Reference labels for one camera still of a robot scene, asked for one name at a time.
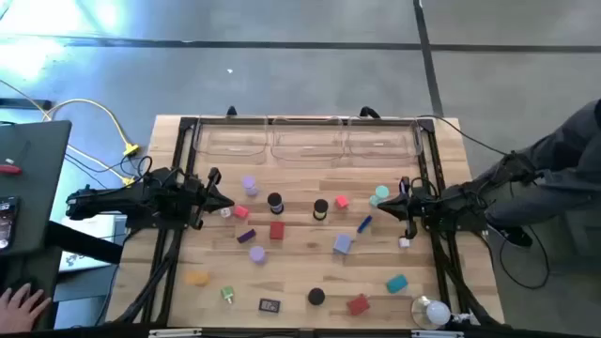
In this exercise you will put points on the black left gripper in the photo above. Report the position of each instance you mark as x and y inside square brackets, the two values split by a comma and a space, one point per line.
[192, 201]

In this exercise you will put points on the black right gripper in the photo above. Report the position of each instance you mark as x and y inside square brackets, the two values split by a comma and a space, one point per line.
[427, 204]

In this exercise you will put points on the small clear cube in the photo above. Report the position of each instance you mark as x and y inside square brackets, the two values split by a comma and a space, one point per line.
[226, 212]

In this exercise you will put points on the small red cube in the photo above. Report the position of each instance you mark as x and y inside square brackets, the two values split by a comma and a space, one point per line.
[342, 202]
[241, 211]

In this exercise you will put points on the small purple hourglass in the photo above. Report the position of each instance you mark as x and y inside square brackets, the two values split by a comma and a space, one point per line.
[249, 184]

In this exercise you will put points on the dark purple rectangular block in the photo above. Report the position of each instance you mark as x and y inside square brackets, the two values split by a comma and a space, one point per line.
[246, 235]

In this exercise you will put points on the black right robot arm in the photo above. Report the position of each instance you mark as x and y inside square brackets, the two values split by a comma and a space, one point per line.
[469, 197]

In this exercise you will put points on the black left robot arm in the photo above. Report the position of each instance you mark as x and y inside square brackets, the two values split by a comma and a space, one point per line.
[117, 202]

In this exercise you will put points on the blue stick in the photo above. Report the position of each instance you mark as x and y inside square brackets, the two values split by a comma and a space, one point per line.
[364, 224]

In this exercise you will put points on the clear plastic bin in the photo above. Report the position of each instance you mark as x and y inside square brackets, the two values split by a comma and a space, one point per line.
[382, 143]
[307, 141]
[230, 141]

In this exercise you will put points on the large purple hourglass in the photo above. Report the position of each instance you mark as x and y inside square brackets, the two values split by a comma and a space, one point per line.
[257, 254]

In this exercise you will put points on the red charger box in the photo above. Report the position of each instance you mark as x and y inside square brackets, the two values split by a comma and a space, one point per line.
[277, 230]

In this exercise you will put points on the lavender square box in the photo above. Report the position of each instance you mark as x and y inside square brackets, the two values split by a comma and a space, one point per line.
[343, 244]

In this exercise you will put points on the teal box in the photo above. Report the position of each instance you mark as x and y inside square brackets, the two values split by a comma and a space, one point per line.
[396, 283]

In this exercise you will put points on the black clamp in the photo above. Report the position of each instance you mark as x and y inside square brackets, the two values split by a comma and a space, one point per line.
[369, 112]
[231, 112]

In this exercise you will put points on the small green block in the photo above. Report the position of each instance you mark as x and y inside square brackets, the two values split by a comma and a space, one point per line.
[227, 294]

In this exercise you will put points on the red plug adapter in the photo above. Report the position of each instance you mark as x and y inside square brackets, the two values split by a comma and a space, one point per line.
[358, 304]

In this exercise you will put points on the white globe lamp silver base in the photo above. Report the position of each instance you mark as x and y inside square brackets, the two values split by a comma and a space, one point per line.
[436, 312]

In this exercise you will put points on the white printed box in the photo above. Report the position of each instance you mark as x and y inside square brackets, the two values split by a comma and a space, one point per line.
[94, 225]

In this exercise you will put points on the large black hourglass red sand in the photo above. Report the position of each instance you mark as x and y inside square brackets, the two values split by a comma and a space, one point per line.
[316, 296]

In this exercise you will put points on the white light bar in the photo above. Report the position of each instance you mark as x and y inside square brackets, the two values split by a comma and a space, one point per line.
[436, 333]

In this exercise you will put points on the black desk beam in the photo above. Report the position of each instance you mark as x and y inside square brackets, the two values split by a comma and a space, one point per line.
[84, 241]

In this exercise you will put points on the person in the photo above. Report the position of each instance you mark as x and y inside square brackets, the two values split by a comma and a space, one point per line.
[563, 155]

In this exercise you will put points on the dark grey desk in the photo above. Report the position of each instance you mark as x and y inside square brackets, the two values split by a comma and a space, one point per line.
[37, 188]

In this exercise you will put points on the black smartphone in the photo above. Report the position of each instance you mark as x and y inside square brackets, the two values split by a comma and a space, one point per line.
[7, 220]

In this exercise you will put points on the black flat bar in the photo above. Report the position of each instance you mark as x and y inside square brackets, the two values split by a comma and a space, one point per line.
[23, 103]

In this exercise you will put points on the person's hand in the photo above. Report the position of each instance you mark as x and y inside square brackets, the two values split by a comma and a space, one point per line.
[19, 307]

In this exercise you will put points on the black metal table frame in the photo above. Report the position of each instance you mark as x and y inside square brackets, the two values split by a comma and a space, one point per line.
[188, 123]

